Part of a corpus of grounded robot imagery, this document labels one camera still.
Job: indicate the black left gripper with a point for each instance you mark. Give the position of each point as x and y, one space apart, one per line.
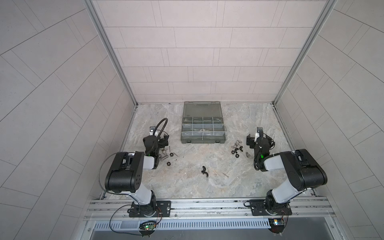
162 142

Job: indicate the white vent grille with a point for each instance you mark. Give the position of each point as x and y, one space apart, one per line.
192 224

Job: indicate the left green circuit board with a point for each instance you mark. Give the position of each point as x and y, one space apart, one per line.
148 226

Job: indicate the silver spacer cluster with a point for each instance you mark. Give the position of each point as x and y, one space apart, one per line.
163 154

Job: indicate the aluminium front rail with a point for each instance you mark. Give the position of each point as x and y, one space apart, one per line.
229 208

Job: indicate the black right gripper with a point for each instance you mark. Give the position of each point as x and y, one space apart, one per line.
250 141

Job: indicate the black wing nut pair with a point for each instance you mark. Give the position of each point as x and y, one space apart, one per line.
204 172

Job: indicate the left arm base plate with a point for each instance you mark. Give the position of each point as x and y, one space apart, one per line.
158 209

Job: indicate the grey compartment organizer box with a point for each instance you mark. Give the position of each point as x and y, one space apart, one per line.
203 123

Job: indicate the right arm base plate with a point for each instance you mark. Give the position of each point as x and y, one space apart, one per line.
268 208

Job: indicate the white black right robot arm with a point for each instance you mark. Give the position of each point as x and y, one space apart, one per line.
303 173

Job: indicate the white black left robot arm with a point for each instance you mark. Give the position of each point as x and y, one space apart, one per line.
126 172

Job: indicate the right circuit board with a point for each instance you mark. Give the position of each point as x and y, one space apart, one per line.
277 225

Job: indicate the silver wing nut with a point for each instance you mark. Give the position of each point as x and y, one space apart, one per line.
249 155

